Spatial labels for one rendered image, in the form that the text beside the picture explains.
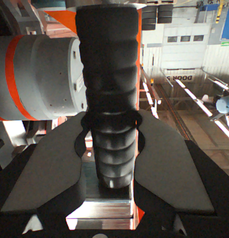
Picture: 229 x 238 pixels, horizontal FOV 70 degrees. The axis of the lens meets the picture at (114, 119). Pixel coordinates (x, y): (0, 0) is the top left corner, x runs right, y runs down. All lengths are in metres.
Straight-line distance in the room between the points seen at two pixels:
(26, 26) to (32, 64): 0.32
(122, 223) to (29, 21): 0.52
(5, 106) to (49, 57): 0.10
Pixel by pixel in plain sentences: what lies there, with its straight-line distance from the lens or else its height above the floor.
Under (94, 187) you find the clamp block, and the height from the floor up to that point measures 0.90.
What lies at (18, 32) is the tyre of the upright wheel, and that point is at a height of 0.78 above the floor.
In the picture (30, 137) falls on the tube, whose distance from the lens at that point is 0.41.
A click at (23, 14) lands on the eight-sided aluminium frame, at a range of 0.56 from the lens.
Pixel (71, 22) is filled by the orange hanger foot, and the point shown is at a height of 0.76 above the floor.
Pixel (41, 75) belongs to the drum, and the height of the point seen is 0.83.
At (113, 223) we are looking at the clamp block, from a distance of 0.18.
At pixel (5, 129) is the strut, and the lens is 0.37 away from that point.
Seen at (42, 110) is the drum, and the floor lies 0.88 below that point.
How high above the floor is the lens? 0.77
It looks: 30 degrees up
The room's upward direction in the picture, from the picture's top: 177 degrees clockwise
